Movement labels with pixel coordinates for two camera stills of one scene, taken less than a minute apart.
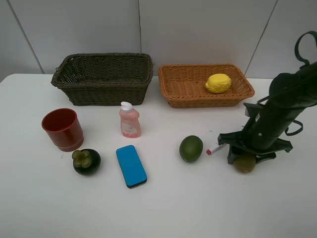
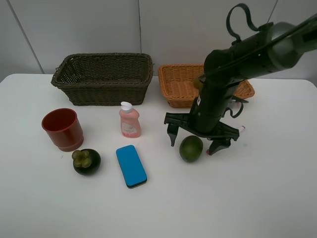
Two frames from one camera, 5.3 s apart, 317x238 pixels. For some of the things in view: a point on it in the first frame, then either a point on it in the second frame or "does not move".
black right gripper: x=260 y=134 to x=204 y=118
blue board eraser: x=131 y=166 does not move
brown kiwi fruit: x=245 y=165 to x=197 y=84
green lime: x=190 y=148 does not move
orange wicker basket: x=183 y=86 does not move
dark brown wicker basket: x=105 y=79 does not move
